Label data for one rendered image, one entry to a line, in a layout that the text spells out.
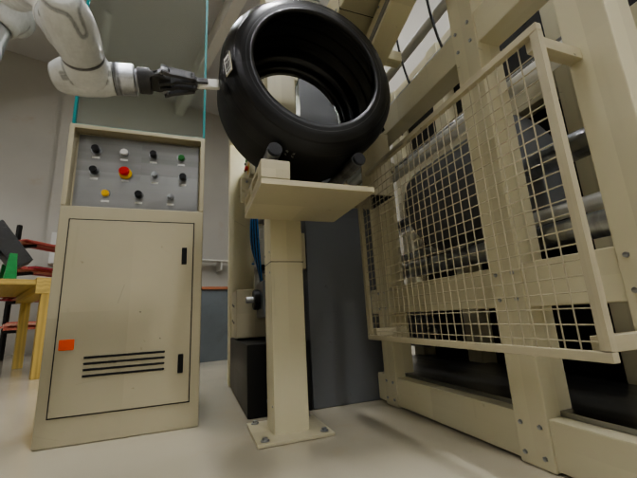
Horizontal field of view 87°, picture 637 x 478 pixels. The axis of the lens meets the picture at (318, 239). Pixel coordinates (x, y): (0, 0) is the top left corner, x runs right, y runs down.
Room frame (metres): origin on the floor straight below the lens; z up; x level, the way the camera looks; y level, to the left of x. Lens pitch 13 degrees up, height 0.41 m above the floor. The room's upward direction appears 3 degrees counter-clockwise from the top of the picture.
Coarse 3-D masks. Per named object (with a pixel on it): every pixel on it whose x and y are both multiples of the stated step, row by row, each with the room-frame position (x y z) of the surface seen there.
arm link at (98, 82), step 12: (60, 60) 0.77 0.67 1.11; (48, 72) 0.78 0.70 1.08; (60, 72) 0.78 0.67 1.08; (72, 72) 0.77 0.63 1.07; (84, 72) 0.77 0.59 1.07; (96, 72) 0.78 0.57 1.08; (108, 72) 0.81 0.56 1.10; (60, 84) 0.80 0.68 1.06; (72, 84) 0.80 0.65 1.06; (84, 84) 0.80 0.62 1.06; (96, 84) 0.81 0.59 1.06; (108, 84) 0.83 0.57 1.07; (84, 96) 0.85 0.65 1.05; (96, 96) 0.85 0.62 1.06; (108, 96) 0.87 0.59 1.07
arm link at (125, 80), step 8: (112, 64) 0.82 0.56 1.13; (120, 64) 0.83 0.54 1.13; (128, 64) 0.83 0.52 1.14; (120, 72) 0.82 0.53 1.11; (128, 72) 0.83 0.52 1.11; (120, 80) 0.83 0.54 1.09; (128, 80) 0.84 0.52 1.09; (136, 80) 0.85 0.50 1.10; (120, 88) 0.85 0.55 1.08; (128, 88) 0.86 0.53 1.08; (136, 88) 0.87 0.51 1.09; (136, 96) 0.90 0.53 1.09
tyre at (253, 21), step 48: (288, 0) 0.92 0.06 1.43; (240, 48) 0.86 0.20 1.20; (288, 48) 1.16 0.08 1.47; (336, 48) 1.14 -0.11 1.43; (240, 96) 0.88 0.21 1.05; (336, 96) 1.27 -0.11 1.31; (384, 96) 1.03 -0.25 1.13; (240, 144) 1.05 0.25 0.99; (288, 144) 0.94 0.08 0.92; (336, 144) 0.97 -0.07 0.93
